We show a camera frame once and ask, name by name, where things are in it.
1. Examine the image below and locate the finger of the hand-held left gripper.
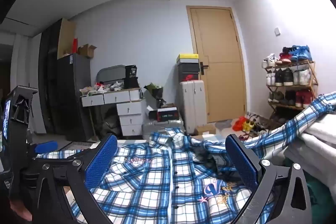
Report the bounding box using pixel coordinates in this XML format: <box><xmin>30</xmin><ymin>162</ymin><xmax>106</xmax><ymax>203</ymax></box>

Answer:
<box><xmin>26</xmin><ymin>140</ymin><xmax>59</xmax><ymax>161</ymax></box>

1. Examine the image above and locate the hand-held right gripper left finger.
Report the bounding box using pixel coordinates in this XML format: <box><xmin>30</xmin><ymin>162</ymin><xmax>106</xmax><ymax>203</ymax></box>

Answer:
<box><xmin>29</xmin><ymin>134</ymin><xmax>118</xmax><ymax>224</ymax></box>

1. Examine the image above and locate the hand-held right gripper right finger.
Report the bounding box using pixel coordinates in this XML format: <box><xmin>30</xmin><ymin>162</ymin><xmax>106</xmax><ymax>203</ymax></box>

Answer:
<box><xmin>225</xmin><ymin>134</ymin><xmax>313</xmax><ymax>224</ymax></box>

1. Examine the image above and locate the blue plaid shirt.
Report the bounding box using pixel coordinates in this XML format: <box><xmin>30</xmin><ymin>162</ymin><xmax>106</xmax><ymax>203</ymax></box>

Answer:
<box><xmin>35</xmin><ymin>91</ymin><xmax>336</xmax><ymax>224</ymax></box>

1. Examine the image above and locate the person's left hand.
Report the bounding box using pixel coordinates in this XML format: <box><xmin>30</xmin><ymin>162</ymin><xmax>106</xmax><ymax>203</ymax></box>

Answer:
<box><xmin>10</xmin><ymin>200</ymin><xmax>33</xmax><ymax>222</ymax></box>

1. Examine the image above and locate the pile of shoes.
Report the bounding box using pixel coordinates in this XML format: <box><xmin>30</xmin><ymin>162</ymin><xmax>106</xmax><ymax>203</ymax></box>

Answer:
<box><xmin>247</xmin><ymin>112</ymin><xmax>284</xmax><ymax>140</ymax></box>

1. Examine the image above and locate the closed cardboard box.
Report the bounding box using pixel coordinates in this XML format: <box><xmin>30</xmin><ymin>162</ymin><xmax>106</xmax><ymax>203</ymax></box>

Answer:
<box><xmin>194</xmin><ymin>124</ymin><xmax>216</xmax><ymax>135</ymax></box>

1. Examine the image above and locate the dark refrigerator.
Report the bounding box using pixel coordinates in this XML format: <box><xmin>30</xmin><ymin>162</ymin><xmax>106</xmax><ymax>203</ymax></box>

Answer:
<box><xmin>56</xmin><ymin>53</ymin><xmax>95</xmax><ymax>142</ymax></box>

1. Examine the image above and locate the white drawer desk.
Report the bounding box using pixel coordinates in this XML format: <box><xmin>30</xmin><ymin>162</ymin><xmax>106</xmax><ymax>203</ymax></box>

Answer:
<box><xmin>81</xmin><ymin>88</ymin><xmax>146</xmax><ymax>138</ymax></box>

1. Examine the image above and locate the silver suitcase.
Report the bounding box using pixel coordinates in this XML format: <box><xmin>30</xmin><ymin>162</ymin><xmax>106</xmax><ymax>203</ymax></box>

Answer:
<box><xmin>142</xmin><ymin>119</ymin><xmax>185</xmax><ymax>139</ymax></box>

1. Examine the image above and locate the desk clutter pile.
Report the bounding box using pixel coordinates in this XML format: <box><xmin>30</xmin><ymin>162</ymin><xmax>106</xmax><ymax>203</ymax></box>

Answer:
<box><xmin>80</xmin><ymin>82</ymin><xmax>125</xmax><ymax>96</ymax></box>

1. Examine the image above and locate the white suitcase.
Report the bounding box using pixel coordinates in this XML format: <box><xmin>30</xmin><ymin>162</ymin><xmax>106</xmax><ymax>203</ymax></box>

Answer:
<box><xmin>179</xmin><ymin>80</ymin><xmax>208</xmax><ymax>135</ymax></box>

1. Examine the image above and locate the white folded bedding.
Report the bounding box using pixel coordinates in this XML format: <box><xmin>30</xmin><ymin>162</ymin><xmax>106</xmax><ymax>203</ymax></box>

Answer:
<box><xmin>283</xmin><ymin>109</ymin><xmax>336</xmax><ymax>180</ymax></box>

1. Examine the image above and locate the grey rounded mirror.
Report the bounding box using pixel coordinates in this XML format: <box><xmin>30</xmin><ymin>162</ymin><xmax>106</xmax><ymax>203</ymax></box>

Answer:
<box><xmin>96</xmin><ymin>65</ymin><xmax>126</xmax><ymax>85</ymax></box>

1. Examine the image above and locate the dark wrapped flower bouquet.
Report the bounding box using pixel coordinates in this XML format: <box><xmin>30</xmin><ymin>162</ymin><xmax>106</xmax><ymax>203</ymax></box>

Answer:
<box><xmin>144</xmin><ymin>82</ymin><xmax>167</xmax><ymax>109</ymax></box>

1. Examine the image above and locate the dark green cloth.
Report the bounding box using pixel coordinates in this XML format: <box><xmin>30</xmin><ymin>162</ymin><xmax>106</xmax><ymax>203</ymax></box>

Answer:
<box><xmin>306</xmin><ymin>178</ymin><xmax>336</xmax><ymax>216</ymax></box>

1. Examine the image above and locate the flat cardboard sheet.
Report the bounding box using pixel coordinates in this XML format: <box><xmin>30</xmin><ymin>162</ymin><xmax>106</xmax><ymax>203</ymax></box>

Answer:
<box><xmin>57</xmin><ymin>18</ymin><xmax>76</xmax><ymax>59</ymax></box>

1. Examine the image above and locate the wooden shoe rack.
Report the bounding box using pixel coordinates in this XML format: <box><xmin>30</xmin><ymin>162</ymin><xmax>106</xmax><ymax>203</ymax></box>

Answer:
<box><xmin>262</xmin><ymin>60</ymin><xmax>318</xmax><ymax>130</ymax></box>

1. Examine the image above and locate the open cardboard box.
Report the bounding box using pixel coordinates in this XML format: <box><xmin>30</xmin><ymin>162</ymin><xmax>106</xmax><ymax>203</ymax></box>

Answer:
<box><xmin>77</xmin><ymin>44</ymin><xmax>97</xmax><ymax>58</ymax></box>

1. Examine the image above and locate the black shoe box red logo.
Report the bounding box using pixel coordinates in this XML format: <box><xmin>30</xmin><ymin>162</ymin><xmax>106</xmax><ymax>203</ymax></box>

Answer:
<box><xmin>179</xmin><ymin>72</ymin><xmax>198</xmax><ymax>82</ymax></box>

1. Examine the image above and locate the wooden door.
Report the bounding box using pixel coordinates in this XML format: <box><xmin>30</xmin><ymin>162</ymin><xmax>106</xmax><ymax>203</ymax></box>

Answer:
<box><xmin>186</xmin><ymin>5</ymin><xmax>247</xmax><ymax>123</ymax></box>

